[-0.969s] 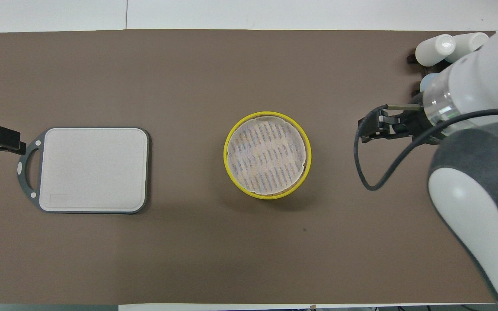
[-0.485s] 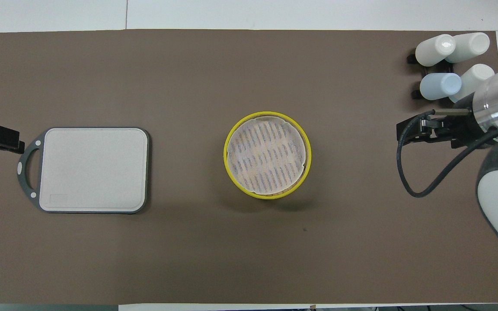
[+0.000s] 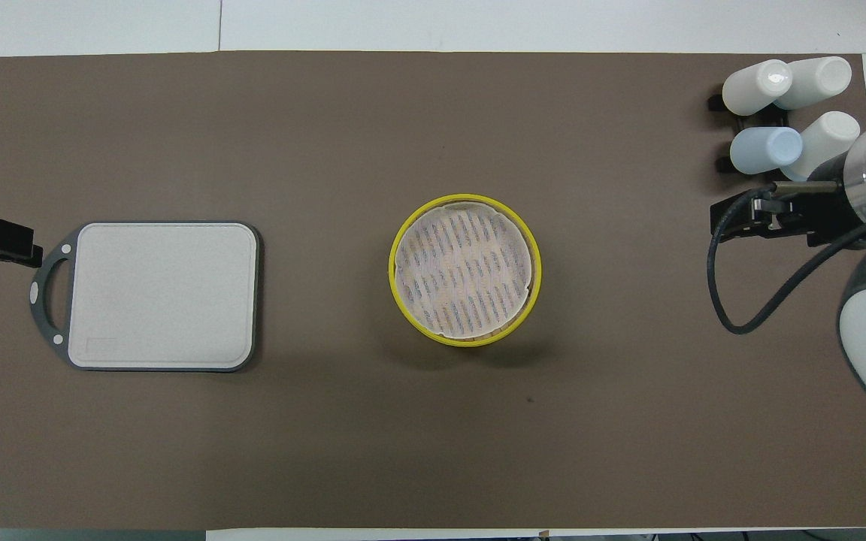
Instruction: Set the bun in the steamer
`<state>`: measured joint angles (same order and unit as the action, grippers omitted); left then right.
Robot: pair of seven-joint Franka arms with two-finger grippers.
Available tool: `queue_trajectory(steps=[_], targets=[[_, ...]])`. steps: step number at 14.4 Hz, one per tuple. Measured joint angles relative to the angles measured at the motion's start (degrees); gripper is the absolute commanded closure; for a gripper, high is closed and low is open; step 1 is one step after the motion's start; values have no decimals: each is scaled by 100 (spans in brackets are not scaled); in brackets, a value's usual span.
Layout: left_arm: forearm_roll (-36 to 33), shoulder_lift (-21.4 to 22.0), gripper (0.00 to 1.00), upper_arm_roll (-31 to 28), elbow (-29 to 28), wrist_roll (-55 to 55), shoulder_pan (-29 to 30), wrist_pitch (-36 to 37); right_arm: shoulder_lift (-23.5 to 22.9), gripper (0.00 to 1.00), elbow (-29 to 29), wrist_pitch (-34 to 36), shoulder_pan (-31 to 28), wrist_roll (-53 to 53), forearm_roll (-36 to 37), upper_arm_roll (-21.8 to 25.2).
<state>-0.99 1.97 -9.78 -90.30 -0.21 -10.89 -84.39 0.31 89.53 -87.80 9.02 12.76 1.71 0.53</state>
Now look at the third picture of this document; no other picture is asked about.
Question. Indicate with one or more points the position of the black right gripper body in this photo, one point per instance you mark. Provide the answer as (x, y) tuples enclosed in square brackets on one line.
[(816, 203)]

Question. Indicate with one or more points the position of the white steamer liner cloth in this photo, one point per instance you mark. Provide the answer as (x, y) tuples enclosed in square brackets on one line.
[(463, 270)]

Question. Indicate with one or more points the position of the plain white cup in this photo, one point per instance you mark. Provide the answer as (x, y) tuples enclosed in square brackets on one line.
[(752, 89), (828, 139)]

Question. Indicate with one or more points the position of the light blue cup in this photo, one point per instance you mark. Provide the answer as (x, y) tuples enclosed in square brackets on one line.
[(764, 150)]

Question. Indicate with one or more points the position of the black cup rack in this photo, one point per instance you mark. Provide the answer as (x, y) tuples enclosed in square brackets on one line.
[(717, 101)]

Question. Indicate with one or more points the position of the white cup with blue rim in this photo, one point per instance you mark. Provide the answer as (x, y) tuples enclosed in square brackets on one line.
[(816, 81)]

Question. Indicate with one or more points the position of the grey cutting board, dark rim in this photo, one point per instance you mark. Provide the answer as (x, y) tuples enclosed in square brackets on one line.
[(162, 300)]

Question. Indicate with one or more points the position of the brown table mat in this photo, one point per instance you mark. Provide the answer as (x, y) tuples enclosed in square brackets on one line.
[(328, 436)]

